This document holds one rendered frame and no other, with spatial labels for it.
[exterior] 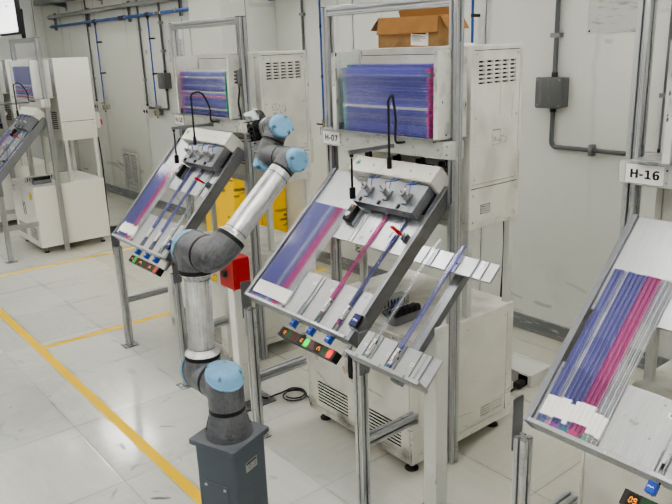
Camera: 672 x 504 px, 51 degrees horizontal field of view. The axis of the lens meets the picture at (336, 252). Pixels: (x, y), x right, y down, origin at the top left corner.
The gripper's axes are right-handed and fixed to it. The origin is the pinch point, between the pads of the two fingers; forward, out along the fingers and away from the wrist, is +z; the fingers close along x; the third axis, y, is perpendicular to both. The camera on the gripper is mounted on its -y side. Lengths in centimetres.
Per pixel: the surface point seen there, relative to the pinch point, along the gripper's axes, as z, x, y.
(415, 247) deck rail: -23, 54, -44
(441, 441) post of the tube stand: -48, 119, -27
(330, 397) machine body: 38, 127, -19
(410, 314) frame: -1, 87, -48
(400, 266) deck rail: -24, 59, -36
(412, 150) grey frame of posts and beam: -9, 20, -58
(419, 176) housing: -14, 30, -56
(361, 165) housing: 19, 24, -48
